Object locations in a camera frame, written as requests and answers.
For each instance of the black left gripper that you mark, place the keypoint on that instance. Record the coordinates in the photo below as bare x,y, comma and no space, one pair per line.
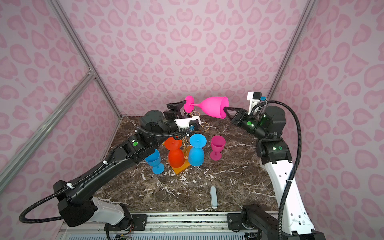
175,114

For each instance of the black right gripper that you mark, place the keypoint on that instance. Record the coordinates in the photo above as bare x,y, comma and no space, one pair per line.
241,117

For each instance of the pink wine glass back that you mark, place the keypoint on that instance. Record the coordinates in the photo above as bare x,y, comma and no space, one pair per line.
213,106

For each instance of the pink wine glass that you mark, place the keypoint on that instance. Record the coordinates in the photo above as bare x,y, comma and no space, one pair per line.
213,106
217,145

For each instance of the blue wine glass front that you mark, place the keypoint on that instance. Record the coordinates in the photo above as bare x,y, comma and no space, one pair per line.
196,153

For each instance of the blue wine glass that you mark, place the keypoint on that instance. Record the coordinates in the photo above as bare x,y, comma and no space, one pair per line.
196,153
154,160

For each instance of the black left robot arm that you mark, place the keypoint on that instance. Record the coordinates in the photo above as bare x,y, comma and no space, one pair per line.
77,204

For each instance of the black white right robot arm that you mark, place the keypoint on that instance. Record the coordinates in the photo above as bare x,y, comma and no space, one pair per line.
266,123

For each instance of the orange wooden rack base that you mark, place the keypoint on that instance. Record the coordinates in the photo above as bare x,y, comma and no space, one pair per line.
186,164

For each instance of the red wine glass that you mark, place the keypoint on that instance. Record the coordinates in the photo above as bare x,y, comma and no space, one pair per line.
176,155

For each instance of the white blue case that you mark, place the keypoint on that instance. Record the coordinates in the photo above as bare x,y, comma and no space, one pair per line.
214,197

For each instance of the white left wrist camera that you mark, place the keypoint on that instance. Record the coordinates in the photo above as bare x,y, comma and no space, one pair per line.
186,123

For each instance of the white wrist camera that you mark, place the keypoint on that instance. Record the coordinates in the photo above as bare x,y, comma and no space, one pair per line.
186,123
254,98

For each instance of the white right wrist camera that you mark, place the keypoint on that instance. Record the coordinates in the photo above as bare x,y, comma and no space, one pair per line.
254,98

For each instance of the aluminium front rail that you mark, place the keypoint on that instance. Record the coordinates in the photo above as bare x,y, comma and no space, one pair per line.
170,226

